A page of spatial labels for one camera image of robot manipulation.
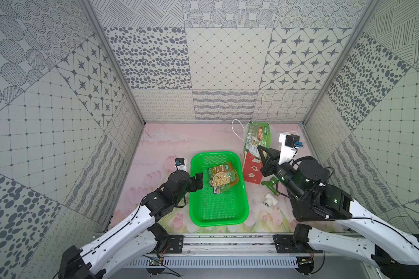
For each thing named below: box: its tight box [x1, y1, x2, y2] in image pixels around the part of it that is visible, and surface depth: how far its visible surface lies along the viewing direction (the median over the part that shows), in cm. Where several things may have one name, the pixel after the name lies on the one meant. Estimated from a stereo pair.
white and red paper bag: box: [242, 121, 272, 185], surface depth 61 cm
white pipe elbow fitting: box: [263, 192, 279, 207], surface depth 85 cm
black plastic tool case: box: [279, 177, 354, 222], surface depth 43 cm
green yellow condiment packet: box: [208, 161, 240, 195], surface depth 93 cm
